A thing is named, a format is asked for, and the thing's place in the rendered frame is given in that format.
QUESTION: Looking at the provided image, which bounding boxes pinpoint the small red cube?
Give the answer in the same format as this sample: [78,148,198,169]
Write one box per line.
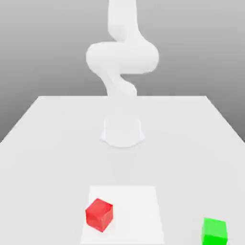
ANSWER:
[85,198,114,233]

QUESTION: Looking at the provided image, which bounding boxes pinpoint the small green cube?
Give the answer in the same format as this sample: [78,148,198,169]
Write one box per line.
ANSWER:
[201,217,228,245]

